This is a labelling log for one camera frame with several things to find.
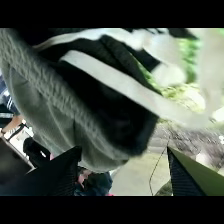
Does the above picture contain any black white-striped garment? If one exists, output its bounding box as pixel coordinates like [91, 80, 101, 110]
[16, 28, 214, 158]

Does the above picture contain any black cable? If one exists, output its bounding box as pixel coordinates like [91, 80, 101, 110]
[148, 138, 171, 197]

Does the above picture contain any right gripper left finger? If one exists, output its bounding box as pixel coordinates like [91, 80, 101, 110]
[0, 145, 83, 197]

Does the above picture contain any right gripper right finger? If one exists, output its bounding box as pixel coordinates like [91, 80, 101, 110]
[166, 145, 224, 197]

